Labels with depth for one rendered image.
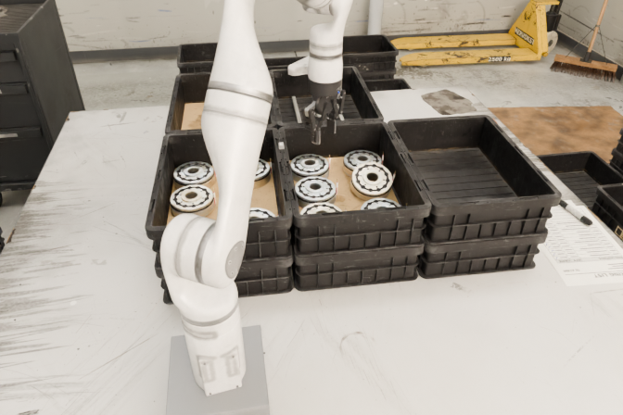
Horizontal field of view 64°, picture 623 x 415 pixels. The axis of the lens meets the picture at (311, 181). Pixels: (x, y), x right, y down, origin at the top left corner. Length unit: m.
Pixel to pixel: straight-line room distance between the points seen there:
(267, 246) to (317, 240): 0.11
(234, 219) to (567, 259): 0.96
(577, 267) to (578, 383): 0.35
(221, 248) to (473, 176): 0.88
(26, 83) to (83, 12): 2.06
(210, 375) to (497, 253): 0.72
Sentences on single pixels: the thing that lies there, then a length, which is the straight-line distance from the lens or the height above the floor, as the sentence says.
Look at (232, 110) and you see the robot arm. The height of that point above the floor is 1.28.
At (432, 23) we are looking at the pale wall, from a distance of 4.84.
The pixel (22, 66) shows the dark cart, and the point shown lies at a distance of 2.51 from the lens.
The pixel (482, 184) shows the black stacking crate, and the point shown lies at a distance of 1.39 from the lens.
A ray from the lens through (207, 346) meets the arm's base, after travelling 0.84.
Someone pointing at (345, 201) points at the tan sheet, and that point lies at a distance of 1.25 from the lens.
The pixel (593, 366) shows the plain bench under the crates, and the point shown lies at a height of 0.70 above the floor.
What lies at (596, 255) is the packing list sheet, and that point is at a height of 0.70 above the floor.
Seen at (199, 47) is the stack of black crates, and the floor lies 0.57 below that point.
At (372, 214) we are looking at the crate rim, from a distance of 1.06.
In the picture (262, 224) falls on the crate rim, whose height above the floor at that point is 0.92.
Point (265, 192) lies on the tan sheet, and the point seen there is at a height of 0.83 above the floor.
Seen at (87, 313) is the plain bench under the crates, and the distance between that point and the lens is 1.26.
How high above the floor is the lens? 1.58
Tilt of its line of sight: 35 degrees down
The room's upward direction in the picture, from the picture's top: 1 degrees clockwise
